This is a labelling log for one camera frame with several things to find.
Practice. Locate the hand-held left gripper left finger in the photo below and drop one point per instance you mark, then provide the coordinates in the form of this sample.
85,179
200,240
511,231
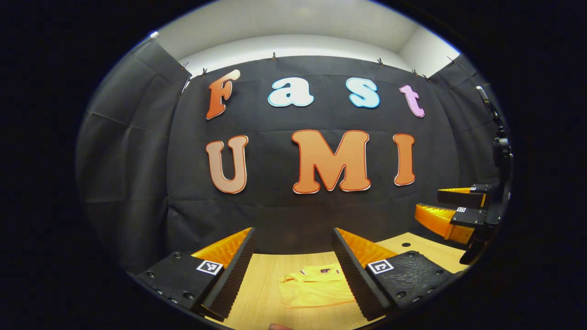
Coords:
234,279

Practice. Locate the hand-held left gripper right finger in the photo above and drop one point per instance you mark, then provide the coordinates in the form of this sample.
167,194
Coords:
355,279

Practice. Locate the white lamp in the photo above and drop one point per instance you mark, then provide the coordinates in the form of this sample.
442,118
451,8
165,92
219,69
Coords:
154,34

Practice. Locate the orange T-shirt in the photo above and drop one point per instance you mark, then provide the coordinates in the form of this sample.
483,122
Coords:
316,288

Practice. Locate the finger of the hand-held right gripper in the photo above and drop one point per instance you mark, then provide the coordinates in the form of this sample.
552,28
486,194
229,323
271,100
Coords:
470,217
458,197

